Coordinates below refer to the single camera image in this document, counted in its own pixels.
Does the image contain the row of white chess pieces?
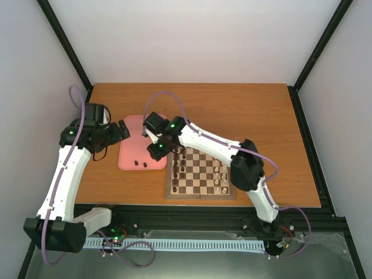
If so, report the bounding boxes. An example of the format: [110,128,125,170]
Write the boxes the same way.
[213,159,229,195]

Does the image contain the light blue cable duct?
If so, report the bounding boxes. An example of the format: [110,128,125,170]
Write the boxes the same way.
[83,237,264,253]

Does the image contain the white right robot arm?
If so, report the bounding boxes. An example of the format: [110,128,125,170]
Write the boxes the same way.
[142,112,282,236]

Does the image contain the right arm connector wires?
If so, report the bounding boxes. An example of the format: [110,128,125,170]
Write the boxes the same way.
[276,225,296,249]

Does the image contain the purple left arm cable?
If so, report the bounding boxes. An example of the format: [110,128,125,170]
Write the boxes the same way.
[40,84,85,266]

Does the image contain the wooden chess board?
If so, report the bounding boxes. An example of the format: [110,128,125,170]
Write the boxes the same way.
[165,147,236,199]

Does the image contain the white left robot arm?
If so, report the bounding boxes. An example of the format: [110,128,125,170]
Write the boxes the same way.
[23,103,130,253]

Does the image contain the black aluminium frame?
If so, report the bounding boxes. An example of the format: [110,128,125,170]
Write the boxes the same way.
[38,1,366,278]

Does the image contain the pink plastic tray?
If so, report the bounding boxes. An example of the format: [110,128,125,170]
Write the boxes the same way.
[118,115,167,171]

